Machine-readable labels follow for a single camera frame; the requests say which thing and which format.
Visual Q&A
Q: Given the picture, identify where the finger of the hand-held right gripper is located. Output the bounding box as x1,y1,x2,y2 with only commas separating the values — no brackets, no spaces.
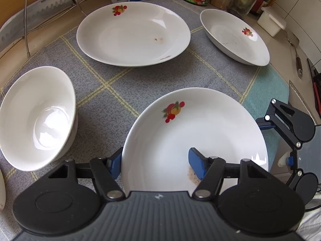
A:
256,99,301,148
286,150,303,190

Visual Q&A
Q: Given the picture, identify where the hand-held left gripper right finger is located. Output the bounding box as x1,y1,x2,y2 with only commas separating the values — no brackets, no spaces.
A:
189,148,269,199

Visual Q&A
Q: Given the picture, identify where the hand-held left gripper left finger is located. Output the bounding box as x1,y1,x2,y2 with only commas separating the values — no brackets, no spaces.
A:
48,147,126,201

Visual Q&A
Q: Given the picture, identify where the white plate with fruit print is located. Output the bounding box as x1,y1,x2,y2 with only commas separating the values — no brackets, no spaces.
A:
76,2,191,67
200,9,270,67
121,87,269,196

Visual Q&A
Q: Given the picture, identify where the black and red tool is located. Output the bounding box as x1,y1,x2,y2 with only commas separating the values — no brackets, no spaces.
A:
307,58,321,102

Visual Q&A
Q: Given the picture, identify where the white garment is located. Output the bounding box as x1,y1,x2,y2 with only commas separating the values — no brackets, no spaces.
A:
297,207,321,241

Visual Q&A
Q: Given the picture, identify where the grey checked cloth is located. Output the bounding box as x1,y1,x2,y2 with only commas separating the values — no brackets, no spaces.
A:
0,0,275,207

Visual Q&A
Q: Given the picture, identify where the metal spatula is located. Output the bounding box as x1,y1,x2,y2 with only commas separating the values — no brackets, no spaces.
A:
285,29,304,79

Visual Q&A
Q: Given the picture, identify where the white plastic box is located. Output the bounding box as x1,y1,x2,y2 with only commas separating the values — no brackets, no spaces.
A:
257,6,287,37

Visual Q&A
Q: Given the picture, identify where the black cable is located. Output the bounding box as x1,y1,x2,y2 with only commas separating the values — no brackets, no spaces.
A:
304,184,321,212

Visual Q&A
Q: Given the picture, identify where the black-handled kitchen cleaver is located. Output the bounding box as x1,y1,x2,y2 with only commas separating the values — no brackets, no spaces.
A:
0,0,121,54

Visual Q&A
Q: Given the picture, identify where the metal wire rack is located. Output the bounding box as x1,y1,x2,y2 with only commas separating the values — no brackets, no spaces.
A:
22,0,84,58

